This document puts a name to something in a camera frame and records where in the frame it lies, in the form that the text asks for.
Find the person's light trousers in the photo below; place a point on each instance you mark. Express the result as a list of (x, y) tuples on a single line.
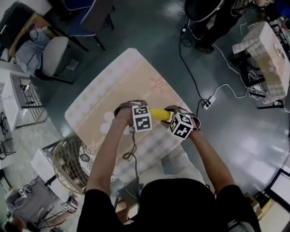
[(183, 160)]

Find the patterned beige tablecloth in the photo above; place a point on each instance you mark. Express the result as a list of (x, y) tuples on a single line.
[(127, 83)]

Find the blue chair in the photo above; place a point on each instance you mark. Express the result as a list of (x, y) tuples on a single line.
[(90, 20)]

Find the white box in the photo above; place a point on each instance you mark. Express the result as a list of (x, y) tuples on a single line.
[(46, 167)]

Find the person's black shirt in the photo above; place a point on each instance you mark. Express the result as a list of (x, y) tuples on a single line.
[(172, 206)]

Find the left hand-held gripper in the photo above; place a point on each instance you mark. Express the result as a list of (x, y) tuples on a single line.
[(141, 117)]

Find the light blue jacket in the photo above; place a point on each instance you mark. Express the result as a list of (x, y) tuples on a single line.
[(28, 54)]

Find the table with checked tablecloth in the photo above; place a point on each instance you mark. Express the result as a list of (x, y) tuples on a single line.
[(268, 61)]

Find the grey cushioned chair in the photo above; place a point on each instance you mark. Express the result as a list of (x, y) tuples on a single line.
[(55, 56)]

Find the wooden desk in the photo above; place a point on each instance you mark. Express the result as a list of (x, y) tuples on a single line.
[(29, 25)]

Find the white metal-frame cabinet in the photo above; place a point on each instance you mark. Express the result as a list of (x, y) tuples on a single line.
[(15, 97)]

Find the person's left forearm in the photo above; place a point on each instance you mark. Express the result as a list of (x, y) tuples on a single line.
[(106, 154)]

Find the person's right forearm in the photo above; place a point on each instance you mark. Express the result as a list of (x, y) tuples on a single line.
[(210, 158)]

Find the black-framed monitor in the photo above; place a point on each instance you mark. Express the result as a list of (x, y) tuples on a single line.
[(279, 185)]

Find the white power strip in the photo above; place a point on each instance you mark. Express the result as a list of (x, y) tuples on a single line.
[(209, 102)]

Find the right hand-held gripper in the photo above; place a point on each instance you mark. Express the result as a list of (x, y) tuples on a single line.
[(181, 125)]

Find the cardboard box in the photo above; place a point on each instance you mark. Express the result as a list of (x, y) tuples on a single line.
[(257, 205)]

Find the black office chair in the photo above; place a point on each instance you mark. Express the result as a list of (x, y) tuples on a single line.
[(201, 10)]

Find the yellow corn cob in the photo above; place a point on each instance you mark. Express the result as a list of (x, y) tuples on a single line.
[(159, 114)]

